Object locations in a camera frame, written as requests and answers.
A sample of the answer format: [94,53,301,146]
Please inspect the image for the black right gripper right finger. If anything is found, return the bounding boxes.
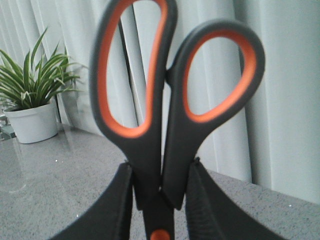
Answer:
[185,157,283,240]

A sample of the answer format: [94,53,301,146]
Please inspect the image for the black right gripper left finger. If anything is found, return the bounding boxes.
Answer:
[52,163,133,240]

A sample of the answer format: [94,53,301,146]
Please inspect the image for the grey orange scissors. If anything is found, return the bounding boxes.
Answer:
[89,0,265,240]

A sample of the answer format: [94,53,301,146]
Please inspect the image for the white curtain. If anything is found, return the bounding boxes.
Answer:
[0,0,320,203]

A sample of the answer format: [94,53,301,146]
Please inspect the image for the white plant pot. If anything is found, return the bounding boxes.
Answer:
[4,101,58,144]

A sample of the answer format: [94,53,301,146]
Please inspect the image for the green spider plant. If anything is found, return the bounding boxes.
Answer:
[0,30,80,110]

